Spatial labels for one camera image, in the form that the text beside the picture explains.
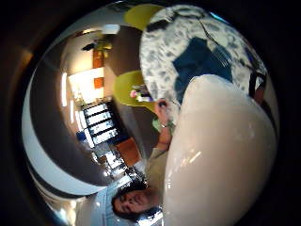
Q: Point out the the person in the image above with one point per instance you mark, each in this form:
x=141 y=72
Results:
x=134 y=201

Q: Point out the yellow-green chair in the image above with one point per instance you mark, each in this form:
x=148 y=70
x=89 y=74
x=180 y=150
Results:
x=125 y=89
x=141 y=15

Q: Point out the blue cloth napkin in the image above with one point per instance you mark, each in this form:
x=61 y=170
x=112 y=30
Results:
x=197 y=59

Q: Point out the white glossy bowl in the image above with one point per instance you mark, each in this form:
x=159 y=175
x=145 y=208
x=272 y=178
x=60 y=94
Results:
x=219 y=150

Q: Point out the white ceiling lamp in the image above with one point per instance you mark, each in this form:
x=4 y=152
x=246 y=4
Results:
x=110 y=29

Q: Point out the orange cabinet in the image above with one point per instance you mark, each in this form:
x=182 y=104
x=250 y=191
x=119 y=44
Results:
x=128 y=151

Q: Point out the potted plant in orange pot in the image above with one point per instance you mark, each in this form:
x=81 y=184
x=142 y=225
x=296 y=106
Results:
x=98 y=51

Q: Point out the bunch of flowers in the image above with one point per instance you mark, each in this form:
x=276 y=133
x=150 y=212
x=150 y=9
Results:
x=140 y=93

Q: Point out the orange wall panel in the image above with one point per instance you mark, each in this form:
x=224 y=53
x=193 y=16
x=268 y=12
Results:
x=98 y=82

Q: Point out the silver fork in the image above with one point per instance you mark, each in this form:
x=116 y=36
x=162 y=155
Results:
x=223 y=54

